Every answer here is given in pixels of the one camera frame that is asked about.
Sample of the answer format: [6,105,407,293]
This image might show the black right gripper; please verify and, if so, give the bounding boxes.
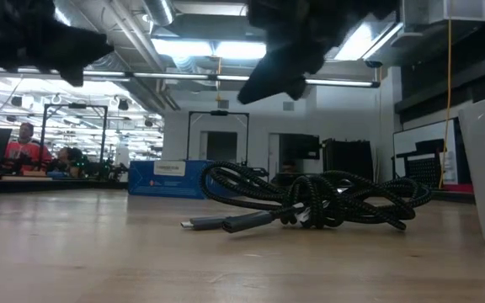
[237,0,400,106]

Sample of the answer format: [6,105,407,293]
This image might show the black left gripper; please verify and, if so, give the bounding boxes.
[0,0,115,88]

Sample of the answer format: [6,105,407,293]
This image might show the black braided USB-C cable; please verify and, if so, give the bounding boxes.
[179,160,434,234]

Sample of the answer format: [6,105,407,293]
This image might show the person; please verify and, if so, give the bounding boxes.
[55,146,87,178]
[3,121,55,173]

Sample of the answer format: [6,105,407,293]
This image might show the black cabinet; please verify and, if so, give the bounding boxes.
[322,138,375,185]

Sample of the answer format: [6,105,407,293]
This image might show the LED light bar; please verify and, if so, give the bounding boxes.
[0,66,382,89]

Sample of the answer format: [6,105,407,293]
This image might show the whiteboard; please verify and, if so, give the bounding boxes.
[392,119,459,187]

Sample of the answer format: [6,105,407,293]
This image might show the blue game controller box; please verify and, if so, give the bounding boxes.
[127,159,237,200]

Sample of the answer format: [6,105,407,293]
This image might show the black workstation frame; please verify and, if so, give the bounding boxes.
[186,109,251,167]
[39,102,109,166]

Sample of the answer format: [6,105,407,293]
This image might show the black aluminium table frame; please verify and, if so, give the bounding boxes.
[0,175,476,206]

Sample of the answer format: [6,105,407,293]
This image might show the yellow hanging power cord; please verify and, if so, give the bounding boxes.
[437,19,455,190]

